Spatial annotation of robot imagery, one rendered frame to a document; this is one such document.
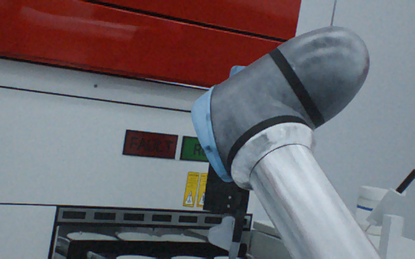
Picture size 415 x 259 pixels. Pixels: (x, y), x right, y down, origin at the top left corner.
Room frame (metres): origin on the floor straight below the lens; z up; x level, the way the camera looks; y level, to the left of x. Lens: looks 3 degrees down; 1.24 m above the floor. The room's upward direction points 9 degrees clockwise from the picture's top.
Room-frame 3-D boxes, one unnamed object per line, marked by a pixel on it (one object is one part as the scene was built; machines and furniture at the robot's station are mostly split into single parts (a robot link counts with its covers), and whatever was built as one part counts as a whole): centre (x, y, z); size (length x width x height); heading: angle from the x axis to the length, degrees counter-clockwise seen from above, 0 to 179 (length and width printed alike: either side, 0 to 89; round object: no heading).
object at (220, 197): (1.69, -0.06, 1.06); 0.09 x 0.08 x 0.12; 90
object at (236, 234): (1.67, -0.08, 1.00); 0.05 x 0.02 x 0.09; 0
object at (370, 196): (2.02, -0.38, 1.01); 0.07 x 0.07 x 0.10
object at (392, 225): (1.67, -0.34, 1.03); 0.06 x 0.04 x 0.13; 36
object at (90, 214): (1.78, 0.06, 0.96); 0.44 x 0.01 x 0.02; 126
